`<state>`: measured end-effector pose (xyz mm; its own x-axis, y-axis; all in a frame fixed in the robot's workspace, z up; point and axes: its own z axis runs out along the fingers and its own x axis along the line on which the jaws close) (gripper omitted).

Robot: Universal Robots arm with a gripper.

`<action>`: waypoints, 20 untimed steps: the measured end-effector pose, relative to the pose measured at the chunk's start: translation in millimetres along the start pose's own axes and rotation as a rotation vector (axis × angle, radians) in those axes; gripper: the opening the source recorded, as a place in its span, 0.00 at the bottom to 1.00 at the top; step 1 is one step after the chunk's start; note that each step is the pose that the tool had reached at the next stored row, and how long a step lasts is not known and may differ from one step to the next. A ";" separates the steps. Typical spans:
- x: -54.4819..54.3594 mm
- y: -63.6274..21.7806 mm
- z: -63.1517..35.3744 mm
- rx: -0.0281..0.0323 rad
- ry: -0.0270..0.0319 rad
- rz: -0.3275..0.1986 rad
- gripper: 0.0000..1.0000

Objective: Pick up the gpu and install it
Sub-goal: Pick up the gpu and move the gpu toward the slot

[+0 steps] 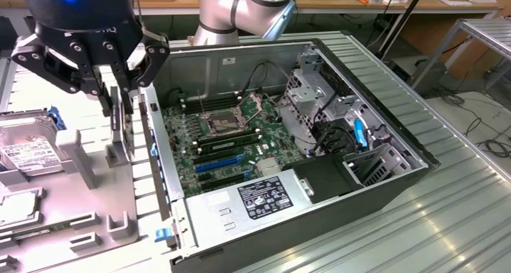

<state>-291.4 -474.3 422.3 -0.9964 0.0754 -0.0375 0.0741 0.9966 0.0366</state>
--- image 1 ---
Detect silver power supply unit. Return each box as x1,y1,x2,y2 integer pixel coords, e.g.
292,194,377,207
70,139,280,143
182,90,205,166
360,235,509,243
181,168,319,247

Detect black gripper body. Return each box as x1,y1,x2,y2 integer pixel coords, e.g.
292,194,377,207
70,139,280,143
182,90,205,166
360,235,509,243
14,0,144,68

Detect silver CPU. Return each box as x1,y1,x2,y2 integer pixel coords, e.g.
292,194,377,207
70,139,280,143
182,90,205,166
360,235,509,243
0,192,41,223

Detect black plastic air duct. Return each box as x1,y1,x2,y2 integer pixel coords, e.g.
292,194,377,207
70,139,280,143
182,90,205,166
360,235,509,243
281,156,367,205

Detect metal frame table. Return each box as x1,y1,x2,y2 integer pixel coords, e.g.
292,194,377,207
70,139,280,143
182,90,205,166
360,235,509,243
411,17,511,91

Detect black floor case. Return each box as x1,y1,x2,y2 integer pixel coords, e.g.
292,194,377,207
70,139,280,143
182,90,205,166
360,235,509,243
388,56,448,90

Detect wooden desk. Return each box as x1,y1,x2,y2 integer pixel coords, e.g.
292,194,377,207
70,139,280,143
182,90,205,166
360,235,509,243
0,0,504,19

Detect open black PC case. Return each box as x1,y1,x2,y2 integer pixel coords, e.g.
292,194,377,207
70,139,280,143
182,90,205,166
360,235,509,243
137,38,440,273

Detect green motherboard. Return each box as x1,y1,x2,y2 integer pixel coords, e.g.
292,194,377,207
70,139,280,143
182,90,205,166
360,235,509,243
161,89,305,196

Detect CPU socket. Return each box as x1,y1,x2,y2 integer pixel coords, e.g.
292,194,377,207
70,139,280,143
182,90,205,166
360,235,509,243
201,108,245,137

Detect black floor cables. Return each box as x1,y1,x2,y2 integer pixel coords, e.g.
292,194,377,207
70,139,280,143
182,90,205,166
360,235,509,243
439,90,511,159

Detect green RAM stick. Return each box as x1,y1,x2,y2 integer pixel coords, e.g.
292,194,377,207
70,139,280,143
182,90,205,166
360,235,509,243
0,223,54,241

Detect blue flat wire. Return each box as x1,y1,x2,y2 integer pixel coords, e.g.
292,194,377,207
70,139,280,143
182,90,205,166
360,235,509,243
353,119,368,151

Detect metal disk bay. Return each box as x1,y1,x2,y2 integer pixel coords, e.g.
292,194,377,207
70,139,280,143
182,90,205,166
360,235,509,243
279,68,355,136
327,95,428,187

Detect brown cabinet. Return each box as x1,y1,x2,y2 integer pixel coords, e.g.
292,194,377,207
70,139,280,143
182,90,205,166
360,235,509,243
399,14,493,79

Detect black pole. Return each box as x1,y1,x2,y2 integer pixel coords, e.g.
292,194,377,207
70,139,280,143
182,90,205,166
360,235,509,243
376,0,431,54

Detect long black expansion slot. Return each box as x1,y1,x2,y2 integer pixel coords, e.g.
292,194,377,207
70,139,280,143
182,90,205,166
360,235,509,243
192,148,243,163
200,179,241,193

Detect RAM memory stick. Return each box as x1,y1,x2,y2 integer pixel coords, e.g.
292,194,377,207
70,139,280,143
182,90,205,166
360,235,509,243
108,86,136,156

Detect RAM stick with label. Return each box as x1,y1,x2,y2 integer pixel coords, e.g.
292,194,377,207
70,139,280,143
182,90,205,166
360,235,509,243
197,136,259,154

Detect metal socket cover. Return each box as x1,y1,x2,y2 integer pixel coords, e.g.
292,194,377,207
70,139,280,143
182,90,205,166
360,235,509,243
233,92,267,127

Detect silver hard disk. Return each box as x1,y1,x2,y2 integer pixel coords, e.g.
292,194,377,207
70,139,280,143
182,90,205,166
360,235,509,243
0,110,66,178

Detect blue case latch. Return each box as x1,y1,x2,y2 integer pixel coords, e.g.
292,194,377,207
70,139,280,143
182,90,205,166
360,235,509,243
153,227,172,243

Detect black wire bundle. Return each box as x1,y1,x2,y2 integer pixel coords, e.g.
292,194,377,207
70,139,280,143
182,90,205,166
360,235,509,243
311,99,356,159

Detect blue expansion slot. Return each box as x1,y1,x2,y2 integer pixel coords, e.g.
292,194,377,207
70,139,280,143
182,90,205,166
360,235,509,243
193,156,245,171

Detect thin locking lever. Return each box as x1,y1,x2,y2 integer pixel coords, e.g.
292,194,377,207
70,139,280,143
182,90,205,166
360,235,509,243
196,89,208,120

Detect black RAM slot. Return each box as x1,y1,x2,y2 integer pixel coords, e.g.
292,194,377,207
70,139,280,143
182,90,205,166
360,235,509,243
184,99,240,113
181,89,241,102
182,96,241,109
190,128,260,144
193,134,263,150
181,92,241,105
192,131,261,147

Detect thin black wire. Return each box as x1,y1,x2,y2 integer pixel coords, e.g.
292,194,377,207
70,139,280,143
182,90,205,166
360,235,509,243
245,60,289,94

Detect blue disk bracket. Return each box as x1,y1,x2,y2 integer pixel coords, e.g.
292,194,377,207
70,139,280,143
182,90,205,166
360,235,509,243
45,105,68,131

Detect grey parts rack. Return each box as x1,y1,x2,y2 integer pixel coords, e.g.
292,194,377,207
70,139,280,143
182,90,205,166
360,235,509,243
0,128,154,273

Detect silver chipset heatsink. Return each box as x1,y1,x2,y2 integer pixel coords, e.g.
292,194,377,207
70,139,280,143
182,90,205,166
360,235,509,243
256,158,281,175

